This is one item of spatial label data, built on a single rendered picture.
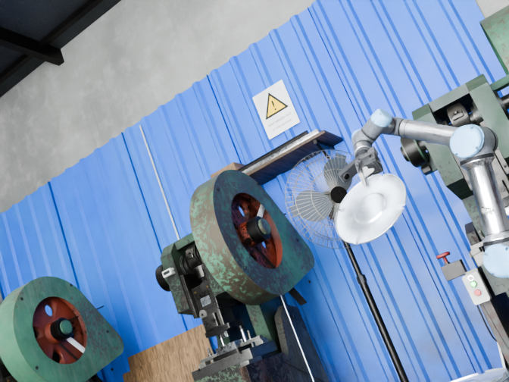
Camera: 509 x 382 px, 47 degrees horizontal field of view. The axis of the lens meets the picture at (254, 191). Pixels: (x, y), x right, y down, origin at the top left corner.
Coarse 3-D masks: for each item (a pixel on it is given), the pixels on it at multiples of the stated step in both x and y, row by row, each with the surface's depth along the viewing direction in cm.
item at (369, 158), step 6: (360, 150) 229; (366, 150) 230; (372, 150) 226; (366, 156) 222; (372, 156) 222; (360, 162) 222; (366, 162) 221; (372, 162) 219; (378, 162) 220; (378, 168) 221; (372, 174) 222
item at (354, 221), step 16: (384, 176) 211; (352, 192) 218; (368, 192) 212; (384, 192) 206; (400, 192) 200; (352, 208) 212; (368, 208) 206; (384, 208) 201; (336, 224) 213; (352, 224) 208; (368, 224) 202; (384, 224) 197; (352, 240) 203; (368, 240) 198
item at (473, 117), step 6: (504, 96) 290; (504, 102) 289; (474, 108) 294; (468, 114) 298; (474, 114) 293; (450, 120) 298; (474, 120) 295; (480, 120) 292; (450, 126) 301; (420, 144) 307; (402, 150) 310; (420, 150) 304; (426, 156) 312
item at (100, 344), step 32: (32, 288) 418; (64, 288) 445; (0, 320) 399; (32, 320) 405; (64, 320) 422; (96, 320) 459; (0, 352) 392; (32, 352) 393; (64, 352) 426; (96, 352) 443
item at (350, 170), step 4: (360, 156) 228; (348, 164) 228; (352, 164) 227; (344, 168) 228; (348, 168) 227; (352, 168) 227; (340, 172) 228; (344, 172) 226; (348, 172) 227; (352, 172) 228; (356, 172) 228; (340, 176) 227; (344, 176) 227; (348, 176) 227; (352, 176) 228; (344, 180) 228
